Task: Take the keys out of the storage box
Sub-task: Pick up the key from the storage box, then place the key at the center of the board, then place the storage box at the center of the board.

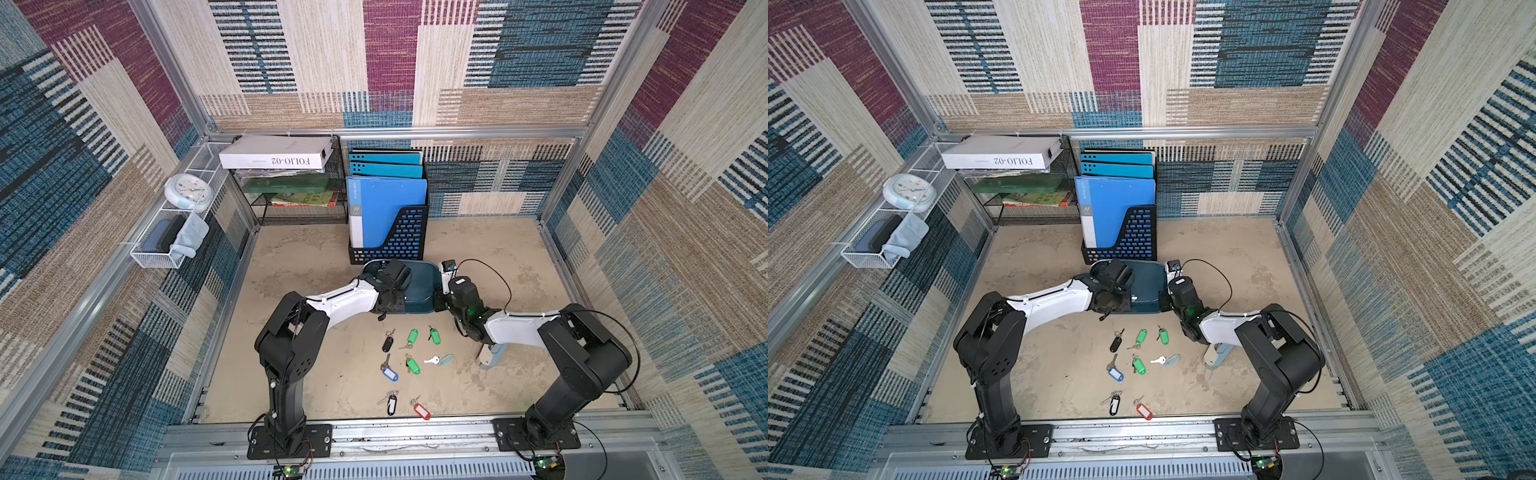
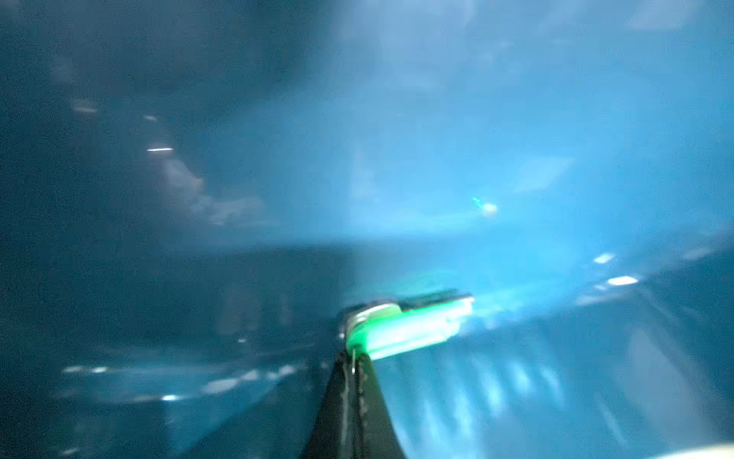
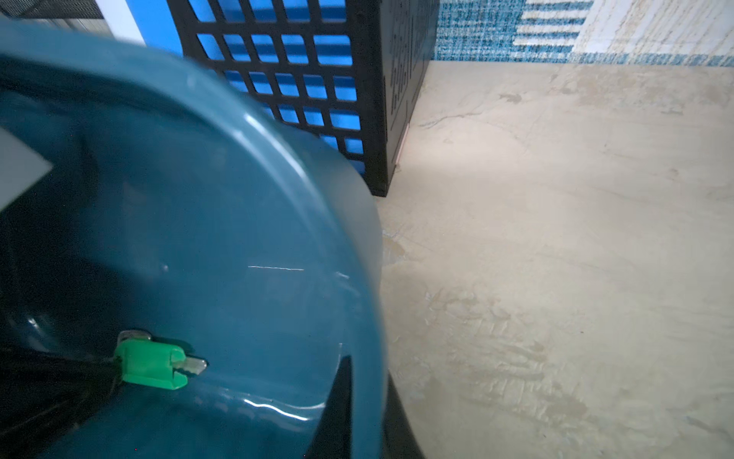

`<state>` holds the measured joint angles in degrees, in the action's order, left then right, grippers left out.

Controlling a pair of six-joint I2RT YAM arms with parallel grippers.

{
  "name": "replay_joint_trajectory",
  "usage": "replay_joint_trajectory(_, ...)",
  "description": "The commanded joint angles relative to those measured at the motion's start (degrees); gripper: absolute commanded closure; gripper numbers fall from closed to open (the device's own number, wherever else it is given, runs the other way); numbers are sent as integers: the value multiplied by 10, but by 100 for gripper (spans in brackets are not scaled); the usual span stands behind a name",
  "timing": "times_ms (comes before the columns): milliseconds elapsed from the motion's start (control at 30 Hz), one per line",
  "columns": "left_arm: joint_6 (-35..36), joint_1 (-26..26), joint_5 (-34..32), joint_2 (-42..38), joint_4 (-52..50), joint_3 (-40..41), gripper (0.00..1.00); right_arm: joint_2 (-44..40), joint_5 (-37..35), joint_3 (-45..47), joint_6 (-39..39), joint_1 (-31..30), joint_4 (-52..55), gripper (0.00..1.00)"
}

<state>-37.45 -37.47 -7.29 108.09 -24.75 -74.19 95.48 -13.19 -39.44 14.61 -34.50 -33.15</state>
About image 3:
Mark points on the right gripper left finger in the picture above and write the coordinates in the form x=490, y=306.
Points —
x=44, y=396

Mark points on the blue folder front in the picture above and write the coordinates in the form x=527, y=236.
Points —
x=299, y=59

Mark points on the black mesh file holder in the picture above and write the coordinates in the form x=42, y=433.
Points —
x=396, y=43

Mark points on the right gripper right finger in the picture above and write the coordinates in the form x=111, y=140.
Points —
x=363, y=419

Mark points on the teal plastic storage box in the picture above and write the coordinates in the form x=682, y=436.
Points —
x=173, y=204

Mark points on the translucent green tag key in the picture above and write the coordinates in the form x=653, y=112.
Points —
x=145, y=362

